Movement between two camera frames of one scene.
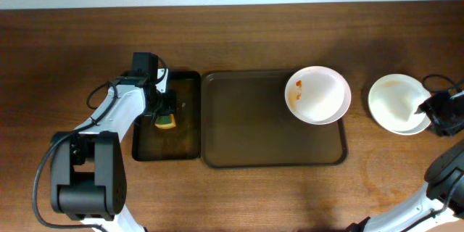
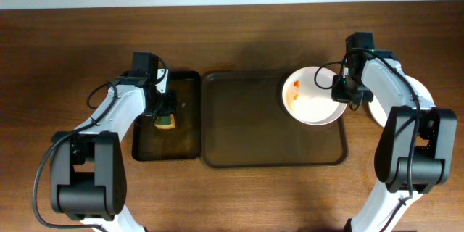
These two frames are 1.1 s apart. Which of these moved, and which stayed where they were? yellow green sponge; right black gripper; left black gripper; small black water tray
Moved: right black gripper
Stayed: yellow green sponge; small black water tray; left black gripper
